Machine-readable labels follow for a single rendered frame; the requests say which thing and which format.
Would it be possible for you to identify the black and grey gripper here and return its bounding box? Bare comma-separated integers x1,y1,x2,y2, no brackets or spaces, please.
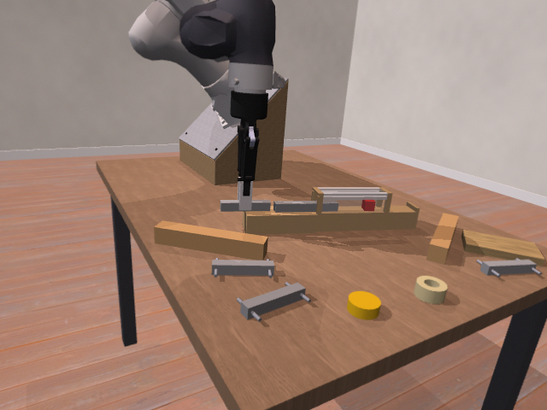
230,91,268,210

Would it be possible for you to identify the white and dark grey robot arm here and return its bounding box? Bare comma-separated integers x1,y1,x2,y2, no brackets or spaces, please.
129,0,285,129

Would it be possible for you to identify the yellow short cylinder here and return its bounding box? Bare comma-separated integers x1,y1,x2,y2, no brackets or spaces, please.
347,291,381,320

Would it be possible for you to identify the white square stick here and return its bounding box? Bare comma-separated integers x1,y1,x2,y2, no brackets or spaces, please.
273,201,317,213
221,200,271,212

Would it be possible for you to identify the beige roll of tape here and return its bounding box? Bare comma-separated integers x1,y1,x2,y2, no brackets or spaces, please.
414,276,448,304

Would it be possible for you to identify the grey bar with cross pins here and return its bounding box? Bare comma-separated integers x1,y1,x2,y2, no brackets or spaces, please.
237,282,311,322
477,258,542,278
212,258,274,278

